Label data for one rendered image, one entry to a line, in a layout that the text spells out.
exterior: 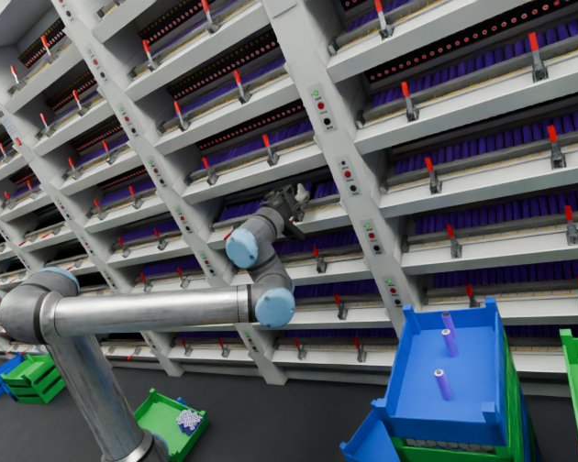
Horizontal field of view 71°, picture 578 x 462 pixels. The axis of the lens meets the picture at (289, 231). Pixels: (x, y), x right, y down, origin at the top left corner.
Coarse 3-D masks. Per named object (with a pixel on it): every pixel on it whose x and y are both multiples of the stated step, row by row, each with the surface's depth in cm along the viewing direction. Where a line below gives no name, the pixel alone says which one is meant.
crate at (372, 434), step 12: (372, 408) 139; (372, 420) 138; (360, 432) 134; (372, 432) 137; (384, 432) 135; (348, 444) 131; (360, 444) 134; (372, 444) 133; (384, 444) 131; (348, 456) 128; (360, 456) 131; (372, 456) 129; (384, 456) 127; (396, 456) 125
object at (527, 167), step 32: (576, 96) 94; (480, 128) 107; (512, 128) 102; (544, 128) 96; (576, 128) 91; (384, 160) 122; (416, 160) 116; (448, 160) 107; (480, 160) 101; (512, 160) 97; (544, 160) 93; (576, 160) 88; (384, 192) 115; (416, 192) 109; (448, 192) 102; (480, 192) 99; (512, 192) 96
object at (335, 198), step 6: (318, 198) 128; (324, 198) 126; (330, 198) 124; (336, 198) 123; (312, 204) 128; (318, 204) 128; (324, 204) 126; (312, 210) 128; (246, 216) 145; (222, 222) 152; (228, 222) 149; (234, 222) 148; (240, 222) 147; (216, 228) 155; (228, 228) 150
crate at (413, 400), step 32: (416, 320) 97; (480, 320) 91; (416, 352) 93; (448, 352) 89; (480, 352) 85; (416, 384) 85; (480, 384) 78; (384, 416) 75; (416, 416) 78; (448, 416) 75; (480, 416) 72
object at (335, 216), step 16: (304, 176) 139; (240, 192) 156; (224, 208) 164; (336, 208) 124; (208, 224) 156; (304, 224) 128; (320, 224) 126; (336, 224) 124; (208, 240) 154; (224, 240) 149
